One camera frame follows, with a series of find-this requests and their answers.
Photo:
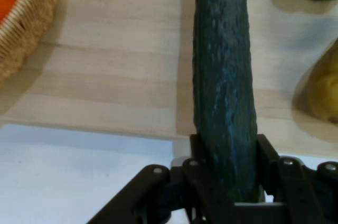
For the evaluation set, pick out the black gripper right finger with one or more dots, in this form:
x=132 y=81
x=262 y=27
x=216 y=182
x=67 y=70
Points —
x=295 y=181

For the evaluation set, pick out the dark green cucumber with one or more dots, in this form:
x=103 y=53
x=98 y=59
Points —
x=224 y=76

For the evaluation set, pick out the woven wicker basket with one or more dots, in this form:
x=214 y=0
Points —
x=25 y=20

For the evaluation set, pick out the yellow-brown potato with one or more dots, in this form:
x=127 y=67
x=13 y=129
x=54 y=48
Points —
x=324 y=94

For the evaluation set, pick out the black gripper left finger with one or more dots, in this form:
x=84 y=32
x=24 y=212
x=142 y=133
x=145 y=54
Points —
x=169 y=192

